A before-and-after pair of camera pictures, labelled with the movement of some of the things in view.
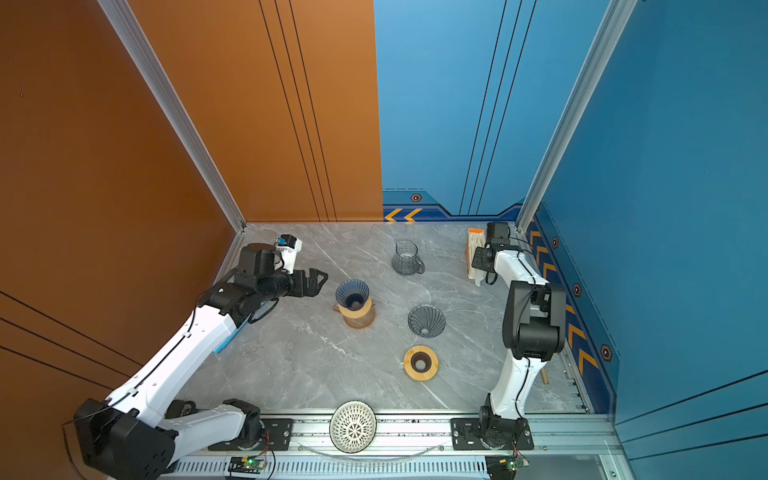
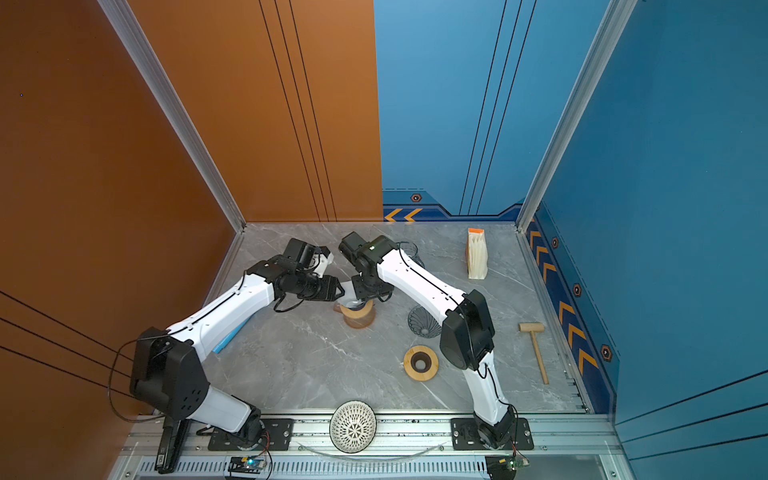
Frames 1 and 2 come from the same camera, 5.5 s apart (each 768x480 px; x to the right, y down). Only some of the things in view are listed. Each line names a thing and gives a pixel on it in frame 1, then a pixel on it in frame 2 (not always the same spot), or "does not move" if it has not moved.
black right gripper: x=477 y=262 -> x=362 y=295
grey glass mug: x=406 y=262 does not move
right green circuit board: x=504 y=467 does not move
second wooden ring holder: x=420 y=363 does not move
